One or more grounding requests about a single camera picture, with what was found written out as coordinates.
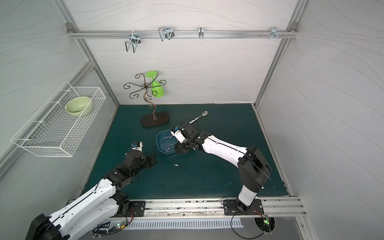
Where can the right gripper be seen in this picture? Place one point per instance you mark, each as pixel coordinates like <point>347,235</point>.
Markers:
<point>181,147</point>

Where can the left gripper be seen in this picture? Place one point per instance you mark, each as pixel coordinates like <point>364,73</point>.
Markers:
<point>149,160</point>

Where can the blue plastic storage box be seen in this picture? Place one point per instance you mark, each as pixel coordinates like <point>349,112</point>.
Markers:
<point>163,144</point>

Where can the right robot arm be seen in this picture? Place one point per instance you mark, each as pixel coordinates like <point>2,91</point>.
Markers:
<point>254,169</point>

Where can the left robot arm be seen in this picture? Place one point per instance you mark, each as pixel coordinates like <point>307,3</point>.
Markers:
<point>99,203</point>

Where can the brown metal cup stand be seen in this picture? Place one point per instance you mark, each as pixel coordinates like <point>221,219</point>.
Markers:
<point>150,120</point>

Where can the green plastic goblet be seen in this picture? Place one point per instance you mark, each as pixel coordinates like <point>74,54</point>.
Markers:
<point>156,85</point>

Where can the light green bowl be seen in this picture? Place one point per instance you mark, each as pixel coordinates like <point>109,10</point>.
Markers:
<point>79,107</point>

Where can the metal loop hook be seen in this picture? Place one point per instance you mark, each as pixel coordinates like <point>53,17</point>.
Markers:
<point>166,33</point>

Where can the metal double hook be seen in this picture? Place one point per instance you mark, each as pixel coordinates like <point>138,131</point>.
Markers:
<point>133,42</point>

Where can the small metal hook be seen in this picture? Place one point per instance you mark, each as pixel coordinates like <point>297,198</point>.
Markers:
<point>201,32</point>

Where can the metal pronged hook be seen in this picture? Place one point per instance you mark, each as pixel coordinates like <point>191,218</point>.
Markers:
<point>274,34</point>

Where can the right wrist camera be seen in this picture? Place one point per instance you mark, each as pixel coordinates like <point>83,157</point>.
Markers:
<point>176,132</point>

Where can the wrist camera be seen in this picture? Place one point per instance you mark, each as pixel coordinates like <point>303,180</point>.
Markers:
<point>137,146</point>
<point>176,132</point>

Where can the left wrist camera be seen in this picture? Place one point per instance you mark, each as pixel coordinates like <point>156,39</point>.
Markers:
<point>137,146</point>

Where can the metal spoon white handle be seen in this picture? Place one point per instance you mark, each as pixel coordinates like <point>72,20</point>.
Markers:
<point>205,113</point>

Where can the white wire basket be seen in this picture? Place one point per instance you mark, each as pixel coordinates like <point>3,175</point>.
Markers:
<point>51,132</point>

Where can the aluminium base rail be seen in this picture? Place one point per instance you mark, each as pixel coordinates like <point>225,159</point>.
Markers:
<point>217,208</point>

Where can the aluminium top rail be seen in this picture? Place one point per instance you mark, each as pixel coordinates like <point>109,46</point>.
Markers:
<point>193,34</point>

